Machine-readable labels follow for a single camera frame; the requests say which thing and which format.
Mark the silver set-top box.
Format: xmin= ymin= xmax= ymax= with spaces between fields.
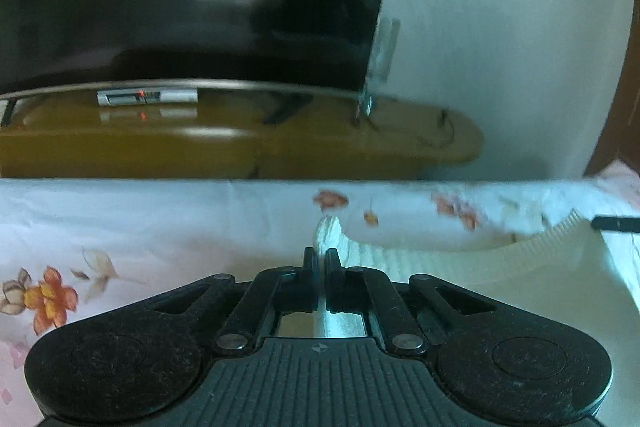
xmin=96 ymin=88 xmax=198 ymax=107

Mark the wooden television stand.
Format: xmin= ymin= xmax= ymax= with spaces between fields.
xmin=0 ymin=84 xmax=485 ymax=180

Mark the white knit sweater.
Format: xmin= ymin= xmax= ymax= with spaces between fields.
xmin=312 ymin=208 xmax=640 ymax=408

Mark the black cable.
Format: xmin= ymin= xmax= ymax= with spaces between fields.
xmin=369 ymin=106 xmax=457 ymax=151

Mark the floral bed sheet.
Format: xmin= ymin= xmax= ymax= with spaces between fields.
xmin=0 ymin=159 xmax=640 ymax=427

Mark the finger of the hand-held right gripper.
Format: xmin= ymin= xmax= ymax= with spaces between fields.
xmin=591 ymin=215 xmax=640 ymax=234

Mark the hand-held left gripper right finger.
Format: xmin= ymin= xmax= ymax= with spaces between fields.
xmin=324 ymin=248 xmax=501 ymax=356

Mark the brown wooden door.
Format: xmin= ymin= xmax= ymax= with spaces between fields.
xmin=584 ymin=0 xmax=640 ymax=178

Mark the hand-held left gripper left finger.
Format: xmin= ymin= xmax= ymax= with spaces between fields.
xmin=150 ymin=247 xmax=321 ymax=358

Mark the glass table lamp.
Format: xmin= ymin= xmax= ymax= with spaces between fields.
xmin=354 ymin=17 xmax=402 ymax=118

